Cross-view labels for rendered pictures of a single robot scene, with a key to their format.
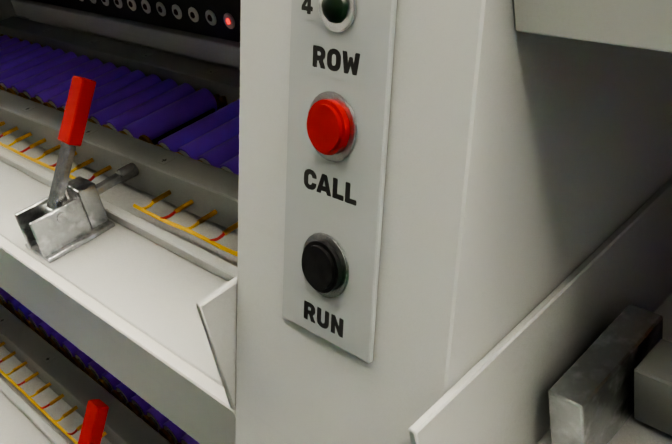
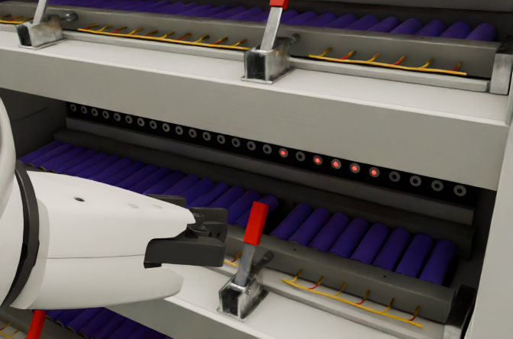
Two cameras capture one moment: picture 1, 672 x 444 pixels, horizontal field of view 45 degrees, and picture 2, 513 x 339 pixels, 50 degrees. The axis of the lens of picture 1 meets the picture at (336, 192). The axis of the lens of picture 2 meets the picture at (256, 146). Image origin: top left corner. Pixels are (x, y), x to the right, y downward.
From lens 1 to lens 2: 0.27 m
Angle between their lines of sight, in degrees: 17
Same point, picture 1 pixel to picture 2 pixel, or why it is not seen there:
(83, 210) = (257, 285)
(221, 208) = (352, 282)
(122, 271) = (301, 326)
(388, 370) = not seen: outside the picture
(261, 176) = (501, 287)
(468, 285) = not seen: outside the picture
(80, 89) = (262, 211)
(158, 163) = (292, 252)
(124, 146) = not seen: hidden behind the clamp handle
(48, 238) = (243, 306)
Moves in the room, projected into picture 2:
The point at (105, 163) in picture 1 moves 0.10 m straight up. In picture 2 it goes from (237, 249) to (249, 143)
